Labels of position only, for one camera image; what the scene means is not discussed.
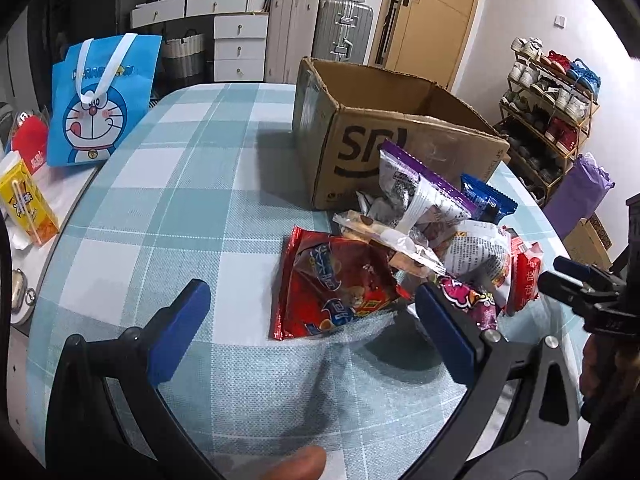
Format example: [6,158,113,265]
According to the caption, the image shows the blue checkered tablecloth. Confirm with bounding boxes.
[27,82,586,480]

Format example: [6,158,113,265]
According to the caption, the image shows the printed floor cardboard box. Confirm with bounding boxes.
[562,212,614,272]

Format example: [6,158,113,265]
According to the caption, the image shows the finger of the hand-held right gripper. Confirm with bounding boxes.
[537,270,617,315]
[552,256,627,295]

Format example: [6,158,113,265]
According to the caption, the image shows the purple bag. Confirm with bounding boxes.
[542,154,616,242]

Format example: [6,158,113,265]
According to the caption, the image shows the person's right hand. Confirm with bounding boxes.
[579,340,602,420]

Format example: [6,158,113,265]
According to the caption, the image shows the rows of shoes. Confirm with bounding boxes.
[497,36,602,196]

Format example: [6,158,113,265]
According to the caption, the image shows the wooden shoe rack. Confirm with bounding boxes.
[492,37,601,206]

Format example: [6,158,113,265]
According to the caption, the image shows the blue cartoon tote bag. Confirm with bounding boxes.
[46,33,163,167]

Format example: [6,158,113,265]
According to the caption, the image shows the white drawer cabinet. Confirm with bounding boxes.
[131,0,271,82]

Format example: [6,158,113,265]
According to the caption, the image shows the silver suitcase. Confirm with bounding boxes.
[314,0,374,65]

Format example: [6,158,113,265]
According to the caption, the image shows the large red snack packet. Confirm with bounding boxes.
[270,226,412,342]

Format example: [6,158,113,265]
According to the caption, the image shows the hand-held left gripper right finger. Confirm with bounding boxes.
[405,282,586,480]

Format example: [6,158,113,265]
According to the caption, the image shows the red pouch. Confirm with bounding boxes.
[11,110,51,173]

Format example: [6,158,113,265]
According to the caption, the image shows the small grey wrapped snack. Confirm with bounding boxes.
[356,191,403,227]

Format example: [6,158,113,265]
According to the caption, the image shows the wooden door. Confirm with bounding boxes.
[367,0,488,93]

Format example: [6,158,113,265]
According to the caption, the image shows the yellow drink carton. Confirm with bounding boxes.
[0,157,60,247]

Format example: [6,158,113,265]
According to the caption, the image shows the brown cardboard box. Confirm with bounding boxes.
[292,57,511,211]

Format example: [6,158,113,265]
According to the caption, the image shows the blue snack packet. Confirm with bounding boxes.
[460,173,519,224]

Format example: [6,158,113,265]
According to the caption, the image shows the pink candy packet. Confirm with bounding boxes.
[432,274,501,332]

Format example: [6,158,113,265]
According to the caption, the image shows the woven laundry basket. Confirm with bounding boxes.
[162,30,207,78]

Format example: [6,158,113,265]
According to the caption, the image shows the beige suitcase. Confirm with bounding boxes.
[265,0,321,83]

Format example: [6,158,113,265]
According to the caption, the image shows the small red snack packet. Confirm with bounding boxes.
[504,227,544,317]

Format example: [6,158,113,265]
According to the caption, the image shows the clear biscuit packet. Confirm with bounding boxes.
[332,210,444,279]

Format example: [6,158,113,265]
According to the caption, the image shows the person's left hand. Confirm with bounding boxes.
[260,446,328,480]

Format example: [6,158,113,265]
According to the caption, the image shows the purple white snack packet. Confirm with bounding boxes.
[377,140,481,241]

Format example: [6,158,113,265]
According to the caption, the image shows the small white case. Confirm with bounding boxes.
[9,266,37,327]

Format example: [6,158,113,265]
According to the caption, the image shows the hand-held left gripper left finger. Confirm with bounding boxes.
[45,279,226,480]

